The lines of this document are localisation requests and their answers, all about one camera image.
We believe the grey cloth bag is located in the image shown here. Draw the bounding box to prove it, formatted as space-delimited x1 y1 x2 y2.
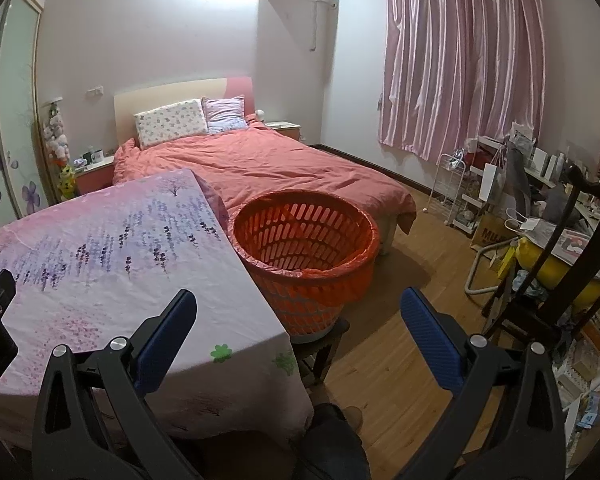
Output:
502 130 542 222

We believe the flower print wardrobe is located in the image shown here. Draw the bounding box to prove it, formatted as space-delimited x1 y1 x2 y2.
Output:
0 0 51 238

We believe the pink nightstand with mugs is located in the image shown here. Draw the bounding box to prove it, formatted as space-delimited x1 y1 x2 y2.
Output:
75 155 117 196

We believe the pink striped curtain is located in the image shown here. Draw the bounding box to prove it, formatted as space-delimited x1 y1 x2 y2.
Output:
377 0 553 163

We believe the bed with salmon duvet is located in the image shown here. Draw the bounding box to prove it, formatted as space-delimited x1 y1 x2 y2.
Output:
111 120 418 256

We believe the orange plastic basket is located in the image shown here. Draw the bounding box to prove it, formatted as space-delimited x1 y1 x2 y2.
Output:
228 190 382 344

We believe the pink floral tablecloth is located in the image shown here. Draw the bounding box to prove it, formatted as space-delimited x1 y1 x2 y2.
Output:
0 169 315 448

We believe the person's leg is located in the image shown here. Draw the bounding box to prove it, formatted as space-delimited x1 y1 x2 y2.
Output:
292 402 371 480

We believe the white bent tube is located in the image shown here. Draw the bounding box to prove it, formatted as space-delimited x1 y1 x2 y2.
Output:
465 240 521 297

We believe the dark wooden chair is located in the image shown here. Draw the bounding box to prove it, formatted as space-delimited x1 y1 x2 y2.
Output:
482 162 600 352

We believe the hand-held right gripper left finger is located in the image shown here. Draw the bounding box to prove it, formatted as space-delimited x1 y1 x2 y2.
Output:
31 288 198 480

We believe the white floral pillow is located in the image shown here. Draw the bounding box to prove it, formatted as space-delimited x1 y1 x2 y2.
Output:
133 99 208 150

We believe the hanging plush toy string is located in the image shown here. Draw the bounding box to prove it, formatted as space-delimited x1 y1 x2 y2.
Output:
42 102 71 162

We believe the white wire rack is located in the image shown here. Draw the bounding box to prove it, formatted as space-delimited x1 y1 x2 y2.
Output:
427 152 481 234

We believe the dark wooden stool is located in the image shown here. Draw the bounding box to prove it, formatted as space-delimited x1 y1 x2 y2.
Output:
290 317 351 387

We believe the pink striped pillow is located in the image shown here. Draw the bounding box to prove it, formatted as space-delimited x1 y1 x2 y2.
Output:
201 95 248 135

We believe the brown cardboard box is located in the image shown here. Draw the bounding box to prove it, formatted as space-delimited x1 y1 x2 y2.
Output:
472 212 514 256

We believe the cream pink headboard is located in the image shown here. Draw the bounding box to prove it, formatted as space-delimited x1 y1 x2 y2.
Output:
113 77 256 151

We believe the yellow cushion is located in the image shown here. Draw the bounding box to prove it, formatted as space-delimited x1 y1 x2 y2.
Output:
515 237 600 294

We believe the brown shoe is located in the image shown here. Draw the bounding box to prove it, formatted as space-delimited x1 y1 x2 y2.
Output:
342 406 365 433

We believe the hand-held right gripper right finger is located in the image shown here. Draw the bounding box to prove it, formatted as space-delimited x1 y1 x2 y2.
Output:
400 287 567 480

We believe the yellow green plush toy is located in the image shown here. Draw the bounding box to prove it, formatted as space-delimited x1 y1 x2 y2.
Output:
57 162 79 199

